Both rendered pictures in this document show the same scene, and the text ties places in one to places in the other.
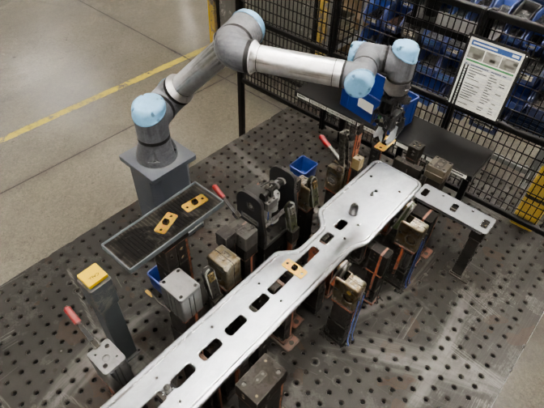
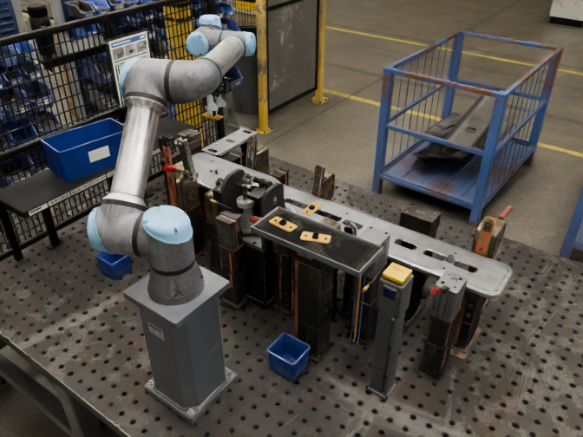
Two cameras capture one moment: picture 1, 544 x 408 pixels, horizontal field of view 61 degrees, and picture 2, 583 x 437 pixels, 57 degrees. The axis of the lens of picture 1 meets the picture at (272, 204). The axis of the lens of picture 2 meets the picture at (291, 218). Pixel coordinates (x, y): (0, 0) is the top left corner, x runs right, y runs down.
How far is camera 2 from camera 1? 1.92 m
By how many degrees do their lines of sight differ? 69
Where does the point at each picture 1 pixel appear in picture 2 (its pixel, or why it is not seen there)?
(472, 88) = not seen: hidden behind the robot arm
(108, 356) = (450, 280)
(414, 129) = not seen: hidden behind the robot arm
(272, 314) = (361, 217)
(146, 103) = (165, 218)
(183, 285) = (373, 233)
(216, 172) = (88, 352)
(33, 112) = not seen: outside the picture
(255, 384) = (428, 213)
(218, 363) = (415, 238)
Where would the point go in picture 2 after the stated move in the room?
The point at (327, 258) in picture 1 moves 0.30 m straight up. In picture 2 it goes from (296, 193) to (297, 120)
